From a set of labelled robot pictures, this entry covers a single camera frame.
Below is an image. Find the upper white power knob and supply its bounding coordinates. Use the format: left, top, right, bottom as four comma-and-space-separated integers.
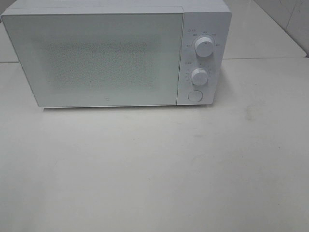
194, 35, 215, 58

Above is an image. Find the white microwave oven body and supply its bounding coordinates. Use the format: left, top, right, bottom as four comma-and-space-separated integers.
1, 0, 232, 107

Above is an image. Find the round white door button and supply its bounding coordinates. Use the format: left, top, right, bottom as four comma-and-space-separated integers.
188, 90, 203, 102

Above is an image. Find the white microwave door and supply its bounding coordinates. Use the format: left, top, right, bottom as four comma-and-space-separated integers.
3, 14, 183, 108

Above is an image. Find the white timer knob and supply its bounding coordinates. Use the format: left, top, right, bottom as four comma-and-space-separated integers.
191, 68, 209, 86

